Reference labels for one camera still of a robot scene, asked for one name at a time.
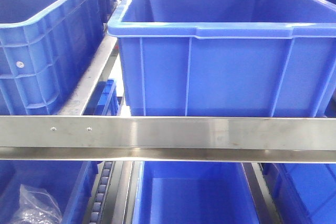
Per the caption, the steel front shelf beam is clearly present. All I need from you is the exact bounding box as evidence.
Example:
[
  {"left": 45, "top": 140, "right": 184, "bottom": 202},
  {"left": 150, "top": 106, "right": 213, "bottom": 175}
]
[{"left": 1, "top": 115, "right": 335, "bottom": 163}]

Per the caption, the large blue crate centre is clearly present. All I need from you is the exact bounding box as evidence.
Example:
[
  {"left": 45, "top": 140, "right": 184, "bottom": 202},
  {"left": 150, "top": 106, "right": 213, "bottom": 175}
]
[{"left": 108, "top": 0, "right": 335, "bottom": 118}]

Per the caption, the small blue crate below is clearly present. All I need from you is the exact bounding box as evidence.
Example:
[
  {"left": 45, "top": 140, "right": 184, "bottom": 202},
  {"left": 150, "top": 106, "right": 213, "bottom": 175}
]
[{"left": 84, "top": 79, "right": 119, "bottom": 116}]

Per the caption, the roller conveyor track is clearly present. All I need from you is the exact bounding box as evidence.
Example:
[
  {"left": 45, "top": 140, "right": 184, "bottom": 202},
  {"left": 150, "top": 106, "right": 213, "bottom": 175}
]
[{"left": 89, "top": 161, "right": 114, "bottom": 223}]

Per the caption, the blue bin below centre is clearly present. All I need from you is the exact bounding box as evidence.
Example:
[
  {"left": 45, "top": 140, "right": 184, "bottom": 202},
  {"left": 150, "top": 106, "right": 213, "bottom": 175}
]
[{"left": 132, "top": 161, "right": 259, "bottom": 223}]

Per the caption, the blue bin below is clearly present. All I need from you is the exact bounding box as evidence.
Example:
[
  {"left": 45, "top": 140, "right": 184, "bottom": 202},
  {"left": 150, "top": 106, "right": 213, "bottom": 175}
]
[
  {"left": 262, "top": 163, "right": 335, "bottom": 223},
  {"left": 1, "top": 160, "right": 98, "bottom": 223},
  {"left": 132, "top": 161, "right": 259, "bottom": 223}
]

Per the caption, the blue bin below left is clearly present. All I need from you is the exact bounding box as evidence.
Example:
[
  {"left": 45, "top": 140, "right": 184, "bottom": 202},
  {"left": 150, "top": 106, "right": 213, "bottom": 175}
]
[{"left": 1, "top": 160, "right": 98, "bottom": 223}]

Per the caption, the blue crate left ribbed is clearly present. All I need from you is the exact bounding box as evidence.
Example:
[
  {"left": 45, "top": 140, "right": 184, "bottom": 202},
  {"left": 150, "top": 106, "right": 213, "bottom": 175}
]
[{"left": 1, "top": 0, "right": 103, "bottom": 115}]

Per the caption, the blue bin below right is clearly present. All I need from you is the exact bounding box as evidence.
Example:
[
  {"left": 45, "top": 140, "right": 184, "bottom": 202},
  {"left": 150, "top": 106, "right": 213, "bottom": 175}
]
[{"left": 262, "top": 163, "right": 335, "bottom": 223}]

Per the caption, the clear plastic bag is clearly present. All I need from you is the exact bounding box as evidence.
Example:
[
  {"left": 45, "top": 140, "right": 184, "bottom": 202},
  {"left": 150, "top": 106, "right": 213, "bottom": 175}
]
[{"left": 9, "top": 184, "right": 62, "bottom": 224}]

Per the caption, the steel divider rail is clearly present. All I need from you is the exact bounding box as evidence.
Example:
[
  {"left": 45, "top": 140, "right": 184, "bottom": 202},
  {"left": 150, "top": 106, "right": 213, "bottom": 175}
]
[{"left": 58, "top": 35, "right": 117, "bottom": 115}]

